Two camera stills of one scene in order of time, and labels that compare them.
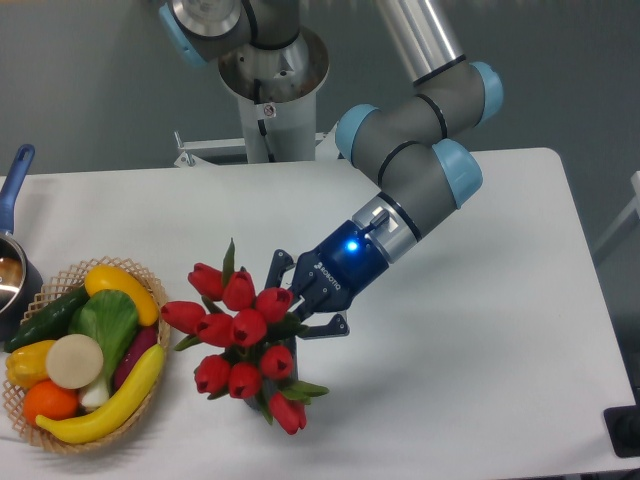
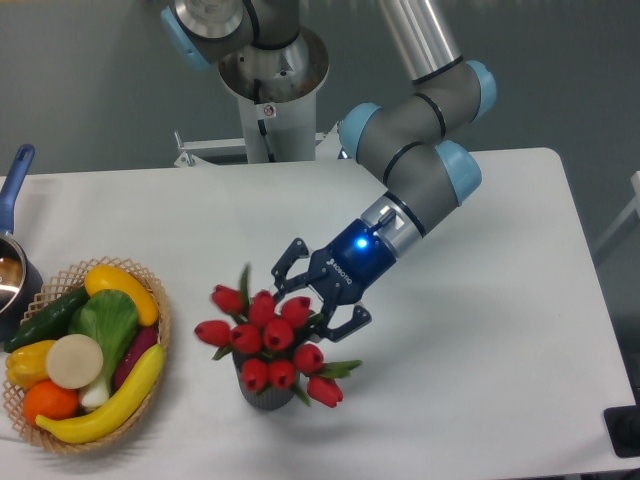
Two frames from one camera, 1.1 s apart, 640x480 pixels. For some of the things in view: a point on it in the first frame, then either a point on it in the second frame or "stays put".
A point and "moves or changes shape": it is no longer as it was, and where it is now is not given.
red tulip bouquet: x=241 y=335 moves or changes shape
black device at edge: x=623 y=427 stays put
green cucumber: x=52 y=323 stays put
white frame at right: x=635 y=180 stays put
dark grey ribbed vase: x=278 y=364 → x=268 y=398
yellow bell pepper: x=26 y=365 stays put
